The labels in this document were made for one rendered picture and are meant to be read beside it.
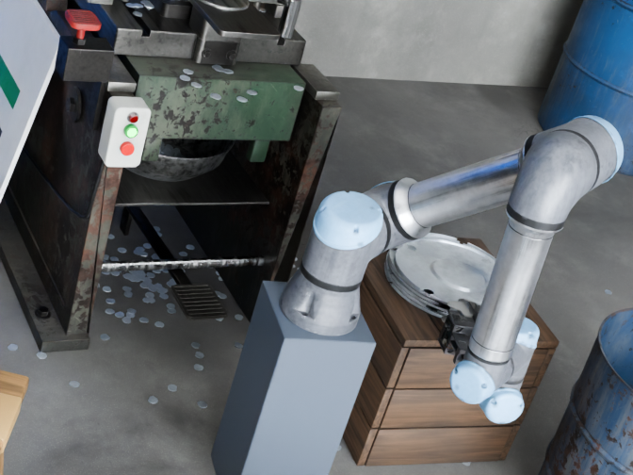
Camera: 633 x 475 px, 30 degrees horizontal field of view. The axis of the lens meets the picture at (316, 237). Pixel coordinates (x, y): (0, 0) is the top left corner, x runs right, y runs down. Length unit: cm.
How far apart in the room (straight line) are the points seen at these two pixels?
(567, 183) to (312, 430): 73
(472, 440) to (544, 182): 96
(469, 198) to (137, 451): 88
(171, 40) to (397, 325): 76
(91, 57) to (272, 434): 81
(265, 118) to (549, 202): 92
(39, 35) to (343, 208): 98
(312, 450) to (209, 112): 76
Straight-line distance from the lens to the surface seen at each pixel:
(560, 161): 188
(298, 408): 223
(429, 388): 253
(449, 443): 267
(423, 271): 254
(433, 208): 212
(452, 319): 234
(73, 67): 238
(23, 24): 288
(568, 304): 350
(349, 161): 384
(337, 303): 213
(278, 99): 261
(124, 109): 235
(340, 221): 206
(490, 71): 483
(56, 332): 270
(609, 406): 235
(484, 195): 207
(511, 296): 196
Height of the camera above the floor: 164
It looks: 29 degrees down
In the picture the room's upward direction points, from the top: 18 degrees clockwise
